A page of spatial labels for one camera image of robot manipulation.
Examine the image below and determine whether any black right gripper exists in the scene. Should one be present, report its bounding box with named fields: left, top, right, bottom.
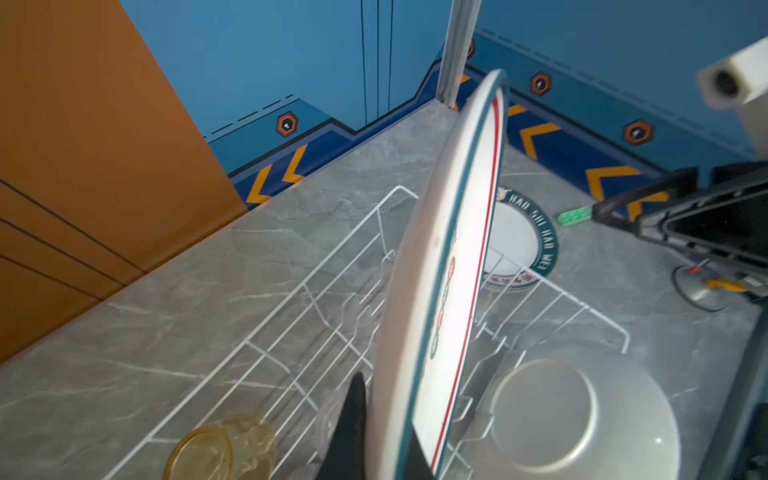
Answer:
left=591, top=161, right=767, bottom=275

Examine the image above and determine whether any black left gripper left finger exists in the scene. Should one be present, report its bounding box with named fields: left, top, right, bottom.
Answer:
left=316, top=372, right=367, bottom=480

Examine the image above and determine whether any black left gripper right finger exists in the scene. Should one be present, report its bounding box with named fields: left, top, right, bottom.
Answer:
left=402, top=433, right=434, bottom=480

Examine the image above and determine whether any plate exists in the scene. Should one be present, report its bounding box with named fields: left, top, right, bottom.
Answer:
left=484, top=186, right=559, bottom=290
left=460, top=340, right=681, bottom=479
left=365, top=69, right=508, bottom=479

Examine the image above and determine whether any clear glass cup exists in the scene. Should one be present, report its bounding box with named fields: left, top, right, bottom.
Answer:
left=287, top=389, right=347, bottom=479

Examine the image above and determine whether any yellow glass cup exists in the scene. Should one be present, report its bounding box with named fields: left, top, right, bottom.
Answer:
left=163, top=415, right=277, bottom=480

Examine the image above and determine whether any green plastic block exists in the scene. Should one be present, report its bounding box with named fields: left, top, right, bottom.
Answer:
left=556, top=206, right=592, bottom=227

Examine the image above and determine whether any white wire dish rack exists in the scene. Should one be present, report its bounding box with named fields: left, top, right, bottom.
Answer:
left=109, top=186, right=631, bottom=479

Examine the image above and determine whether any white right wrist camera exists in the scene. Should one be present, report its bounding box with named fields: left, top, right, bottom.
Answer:
left=696, top=37, right=767, bottom=160

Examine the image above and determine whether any aluminium corner post right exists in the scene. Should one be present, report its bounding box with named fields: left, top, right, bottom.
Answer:
left=436, top=0, right=482, bottom=109

